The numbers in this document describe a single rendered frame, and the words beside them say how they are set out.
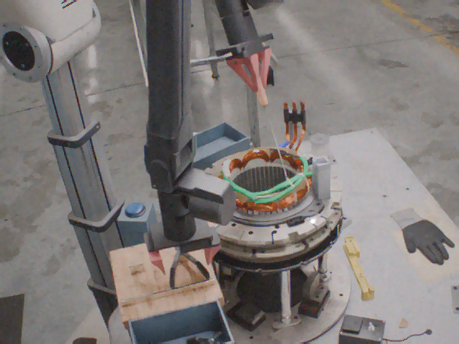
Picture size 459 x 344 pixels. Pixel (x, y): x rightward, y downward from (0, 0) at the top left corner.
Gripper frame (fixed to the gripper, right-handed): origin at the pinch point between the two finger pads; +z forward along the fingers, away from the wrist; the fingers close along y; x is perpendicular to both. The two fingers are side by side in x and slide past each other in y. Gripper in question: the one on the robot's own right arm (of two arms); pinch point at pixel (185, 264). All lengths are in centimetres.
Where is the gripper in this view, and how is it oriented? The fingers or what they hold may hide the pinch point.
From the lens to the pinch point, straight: 106.8
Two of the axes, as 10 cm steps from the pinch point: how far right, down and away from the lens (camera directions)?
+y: 9.6, -2.1, 1.9
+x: -2.8, -5.9, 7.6
